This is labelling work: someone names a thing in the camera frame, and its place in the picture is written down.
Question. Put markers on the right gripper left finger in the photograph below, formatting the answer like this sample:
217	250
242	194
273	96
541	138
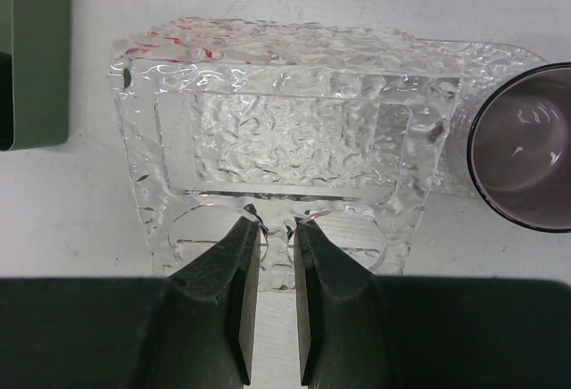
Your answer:
193	329

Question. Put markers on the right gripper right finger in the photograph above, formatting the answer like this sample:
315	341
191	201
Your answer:
360	330

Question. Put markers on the clear textured holder box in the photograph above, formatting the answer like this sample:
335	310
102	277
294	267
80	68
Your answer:
224	119

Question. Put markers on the purple ceramic mug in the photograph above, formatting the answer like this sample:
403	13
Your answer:
518	149

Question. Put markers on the clear textured oval tray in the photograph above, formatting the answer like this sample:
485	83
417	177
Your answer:
484	67

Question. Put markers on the green metal tray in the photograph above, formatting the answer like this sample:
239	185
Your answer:
35	73

